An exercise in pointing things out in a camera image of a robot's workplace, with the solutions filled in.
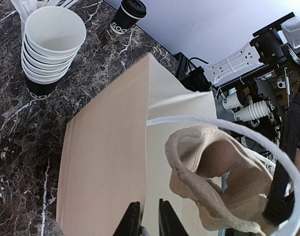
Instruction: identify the white cup holding straws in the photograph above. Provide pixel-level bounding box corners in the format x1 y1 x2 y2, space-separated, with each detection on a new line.
21 19 25 37

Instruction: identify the brown pulp cup carrier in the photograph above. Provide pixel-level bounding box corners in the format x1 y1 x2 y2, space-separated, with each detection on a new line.
165 125 276 236

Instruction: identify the bundle of white wrapped straws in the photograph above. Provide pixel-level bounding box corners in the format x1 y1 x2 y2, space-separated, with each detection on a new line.
11 0 79 22

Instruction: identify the black paper coffee cup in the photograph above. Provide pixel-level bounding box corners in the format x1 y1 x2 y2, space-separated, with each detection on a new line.
110 5 141 35

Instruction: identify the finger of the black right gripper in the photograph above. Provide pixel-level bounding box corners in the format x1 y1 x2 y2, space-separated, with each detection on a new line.
263 93 300 226

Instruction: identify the brown paper bag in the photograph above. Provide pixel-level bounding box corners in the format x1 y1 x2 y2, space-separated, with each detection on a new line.
56 53 300 236

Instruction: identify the stack of black paper cups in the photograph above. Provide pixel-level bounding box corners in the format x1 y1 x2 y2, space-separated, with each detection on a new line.
21 6 87 100

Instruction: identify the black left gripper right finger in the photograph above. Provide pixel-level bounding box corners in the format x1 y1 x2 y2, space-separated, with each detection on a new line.
158 199 189 236

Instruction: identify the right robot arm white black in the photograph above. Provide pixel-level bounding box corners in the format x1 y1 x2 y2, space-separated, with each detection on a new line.
175 13 300 161

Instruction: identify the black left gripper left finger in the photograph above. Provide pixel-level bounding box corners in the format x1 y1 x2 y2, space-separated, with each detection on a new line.
113 202 141 236

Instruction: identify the black plastic cup lid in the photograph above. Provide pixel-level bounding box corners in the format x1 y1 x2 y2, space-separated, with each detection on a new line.
121 0 147 18

